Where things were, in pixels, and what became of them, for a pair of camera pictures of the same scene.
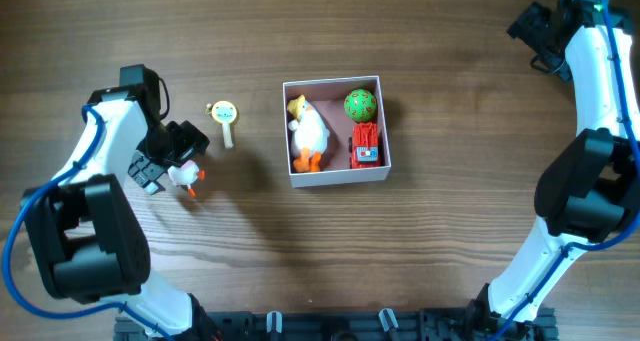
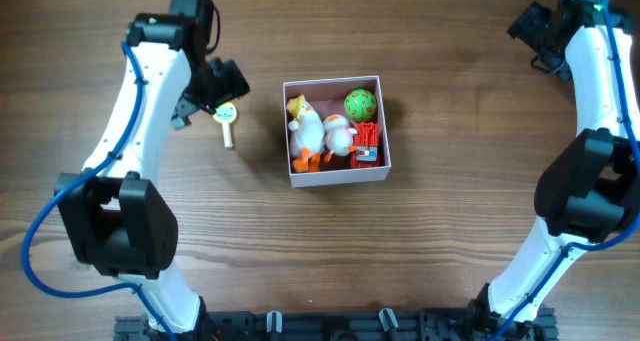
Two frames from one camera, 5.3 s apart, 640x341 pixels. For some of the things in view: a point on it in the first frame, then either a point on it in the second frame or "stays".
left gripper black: [163, 160] → [198, 107]
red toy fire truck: [364, 147] stays
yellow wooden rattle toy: [226, 113] stays
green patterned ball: [361, 106] stays
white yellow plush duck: [309, 135] stays
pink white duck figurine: [186, 174] → [339, 136]
